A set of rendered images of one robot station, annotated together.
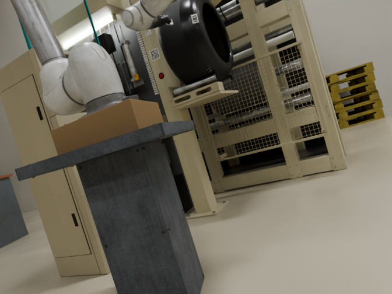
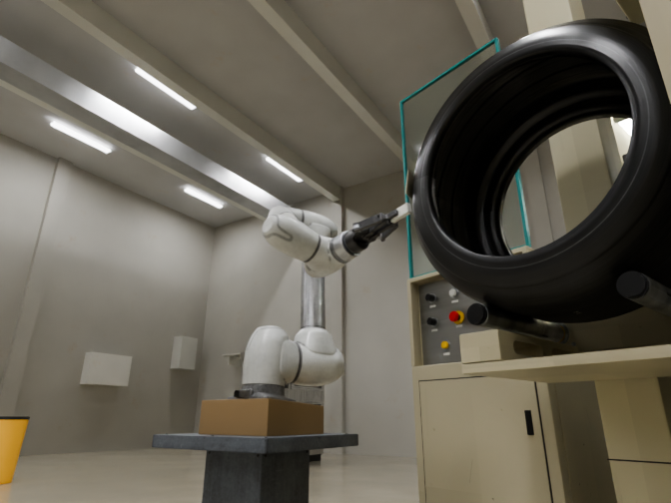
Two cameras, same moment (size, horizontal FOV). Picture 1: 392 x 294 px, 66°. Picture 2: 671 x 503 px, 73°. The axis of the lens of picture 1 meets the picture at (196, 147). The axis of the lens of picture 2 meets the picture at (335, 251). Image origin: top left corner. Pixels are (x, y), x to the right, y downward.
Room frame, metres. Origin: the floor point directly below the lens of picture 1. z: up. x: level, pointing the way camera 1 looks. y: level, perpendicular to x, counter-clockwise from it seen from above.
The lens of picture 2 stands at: (2.02, -1.20, 0.70)
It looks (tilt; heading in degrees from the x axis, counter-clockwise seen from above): 20 degrees up; 112
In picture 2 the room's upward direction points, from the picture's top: straight up
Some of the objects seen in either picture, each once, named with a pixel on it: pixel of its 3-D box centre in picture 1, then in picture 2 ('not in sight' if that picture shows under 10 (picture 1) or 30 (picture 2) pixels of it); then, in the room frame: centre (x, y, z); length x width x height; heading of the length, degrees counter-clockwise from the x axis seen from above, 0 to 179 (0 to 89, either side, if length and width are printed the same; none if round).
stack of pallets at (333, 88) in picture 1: (331, 102); not in sight; (4.88, -2.32, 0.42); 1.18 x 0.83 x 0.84; 79
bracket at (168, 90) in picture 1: (182, 93); (620, 325); (2.23, -0.02, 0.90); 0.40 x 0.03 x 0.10; 152
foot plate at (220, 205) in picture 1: (206, 209); not in sight; (2.25, 0.06, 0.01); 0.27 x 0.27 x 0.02; 62
